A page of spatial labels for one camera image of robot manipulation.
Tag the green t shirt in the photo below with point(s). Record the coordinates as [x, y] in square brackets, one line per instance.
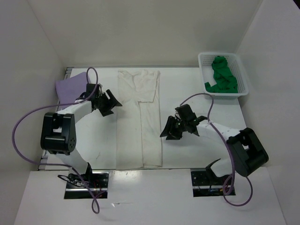
[225, 81]

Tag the purple t shirt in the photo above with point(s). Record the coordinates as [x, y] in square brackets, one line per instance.
[70, 89]

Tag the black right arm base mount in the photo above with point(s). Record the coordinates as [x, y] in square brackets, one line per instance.
[205, 187]

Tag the white plastic laundry basket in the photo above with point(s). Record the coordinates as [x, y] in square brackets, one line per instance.
[205, 60]

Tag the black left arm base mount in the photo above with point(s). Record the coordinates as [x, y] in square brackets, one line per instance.
[76, 189]

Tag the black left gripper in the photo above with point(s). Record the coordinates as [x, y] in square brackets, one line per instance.
[111, 103]

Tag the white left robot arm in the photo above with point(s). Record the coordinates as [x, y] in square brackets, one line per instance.
[58, 135]

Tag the white t shirt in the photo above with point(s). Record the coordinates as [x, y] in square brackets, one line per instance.
[138, 121]

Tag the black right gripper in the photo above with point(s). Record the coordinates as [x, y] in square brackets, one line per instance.
[169, 128]

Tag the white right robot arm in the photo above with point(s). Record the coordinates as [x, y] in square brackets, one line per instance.
[246, 152]

